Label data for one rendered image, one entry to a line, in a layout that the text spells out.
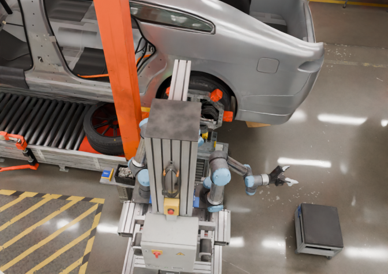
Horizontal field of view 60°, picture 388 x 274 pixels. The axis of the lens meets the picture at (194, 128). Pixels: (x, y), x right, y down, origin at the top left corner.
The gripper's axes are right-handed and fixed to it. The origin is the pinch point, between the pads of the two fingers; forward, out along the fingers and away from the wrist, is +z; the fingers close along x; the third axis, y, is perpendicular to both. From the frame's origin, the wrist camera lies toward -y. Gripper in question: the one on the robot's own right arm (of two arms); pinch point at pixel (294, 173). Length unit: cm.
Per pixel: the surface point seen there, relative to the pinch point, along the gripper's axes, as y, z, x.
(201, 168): 105, -43, -102
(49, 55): -22, -179, -150
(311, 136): 107, 103, -132
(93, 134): 57, -153, -123
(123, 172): 58, -125, -69
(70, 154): 73, -179, -114
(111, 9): -100, -113, -59
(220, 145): 99, -15, -128
